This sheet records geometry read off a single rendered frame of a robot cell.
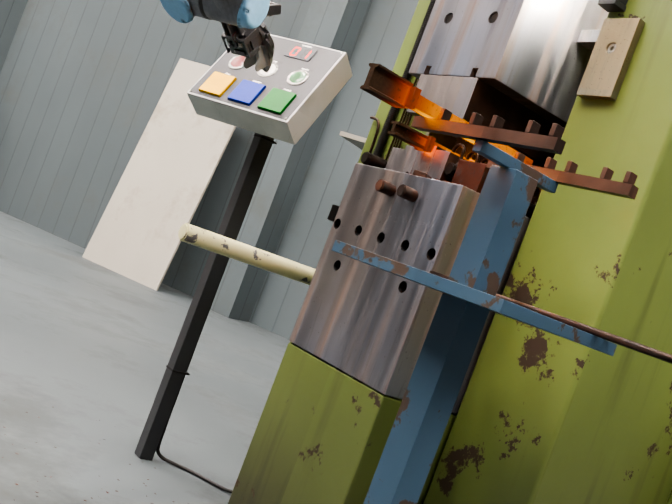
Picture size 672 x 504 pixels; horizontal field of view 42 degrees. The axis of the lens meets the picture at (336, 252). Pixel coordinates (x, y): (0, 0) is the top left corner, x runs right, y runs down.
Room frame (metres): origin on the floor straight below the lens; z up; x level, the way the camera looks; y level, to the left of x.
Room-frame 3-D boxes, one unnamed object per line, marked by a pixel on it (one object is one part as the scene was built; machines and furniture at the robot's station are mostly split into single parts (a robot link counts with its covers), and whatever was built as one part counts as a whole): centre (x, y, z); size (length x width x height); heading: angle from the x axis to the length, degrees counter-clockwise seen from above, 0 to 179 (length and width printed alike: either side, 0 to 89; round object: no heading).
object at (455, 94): (2.11, -0.27, 1.12); 0.42 x 0.20 x 0.10; 126
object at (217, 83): (2.33, 0.45, 1.01); 0.07 x 0.05 x 0.07; 61
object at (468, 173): (1.87, -0.25, 0.95); 0.12 x 0.09 x 0.07; 126
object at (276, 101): (2.23, 0.27, 1.01); 0.07 x 0.05 x 0.07; 61
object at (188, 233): (2.21, 0.18, 0.62); 0.44 x 0.05 x 0.05; 126
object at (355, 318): (2.07, -0.31, 0.69); 0.56 x 0.38 x 0.45; 126
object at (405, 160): (2.11, -0.27, 0.96); 0.42 x 0.20 x 0.09; 126
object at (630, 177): (1.38, -0.31, 0.98); 0.23 x 0.06 x 0.02; 129
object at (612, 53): (1.80, -0.39, 1.27); 0.09 x 0.02 x 0.17; 36
